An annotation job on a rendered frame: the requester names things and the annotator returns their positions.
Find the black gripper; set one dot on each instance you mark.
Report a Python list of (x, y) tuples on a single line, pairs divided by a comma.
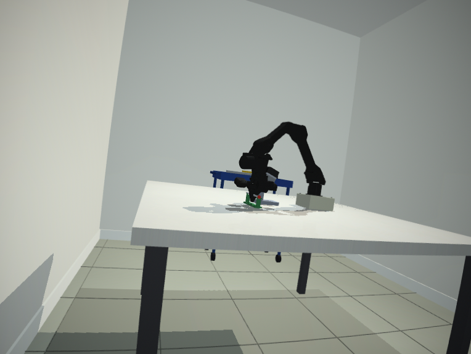
[(241, 182)]

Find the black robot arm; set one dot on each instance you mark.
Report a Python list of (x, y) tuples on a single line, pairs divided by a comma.
[(258, 158)]

